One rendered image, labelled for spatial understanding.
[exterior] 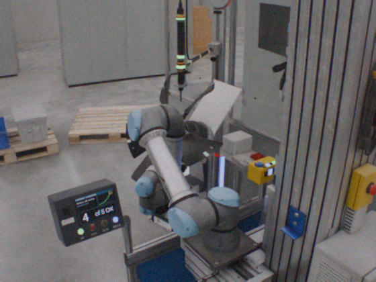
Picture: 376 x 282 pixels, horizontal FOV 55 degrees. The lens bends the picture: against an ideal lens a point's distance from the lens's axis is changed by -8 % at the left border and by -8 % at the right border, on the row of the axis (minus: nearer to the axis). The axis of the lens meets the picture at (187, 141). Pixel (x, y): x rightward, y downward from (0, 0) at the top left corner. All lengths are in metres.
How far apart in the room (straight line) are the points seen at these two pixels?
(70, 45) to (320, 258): 6.66
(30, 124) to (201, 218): 3.66
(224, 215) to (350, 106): 0.60
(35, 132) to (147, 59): 3.60
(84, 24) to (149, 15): 1.27
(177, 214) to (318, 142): 0.52
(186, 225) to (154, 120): 0.43
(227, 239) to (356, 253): 0.48
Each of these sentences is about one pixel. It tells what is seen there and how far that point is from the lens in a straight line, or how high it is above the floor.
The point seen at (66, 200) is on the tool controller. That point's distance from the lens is 1.47.
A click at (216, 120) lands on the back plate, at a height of 1.18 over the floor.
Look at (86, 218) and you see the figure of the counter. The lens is 1.51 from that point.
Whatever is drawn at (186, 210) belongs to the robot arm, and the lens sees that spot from 1.34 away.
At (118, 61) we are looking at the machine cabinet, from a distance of 7.63.
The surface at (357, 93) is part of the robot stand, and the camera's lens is 1.13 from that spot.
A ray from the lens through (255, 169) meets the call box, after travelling 2.03.
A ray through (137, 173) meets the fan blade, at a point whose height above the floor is 0.98.
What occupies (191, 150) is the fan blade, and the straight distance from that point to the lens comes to 1.97.
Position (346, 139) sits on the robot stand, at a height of 1.58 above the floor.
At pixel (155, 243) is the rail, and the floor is 0.86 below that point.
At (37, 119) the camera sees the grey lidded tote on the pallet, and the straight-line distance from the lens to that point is 4.76.
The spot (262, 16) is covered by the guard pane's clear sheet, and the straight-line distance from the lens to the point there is 2.52.
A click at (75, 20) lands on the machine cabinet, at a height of 1.28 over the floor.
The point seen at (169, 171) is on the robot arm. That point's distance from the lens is 1.40.
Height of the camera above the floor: 2.01
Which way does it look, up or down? 24 degrees down
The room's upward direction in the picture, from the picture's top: straight up
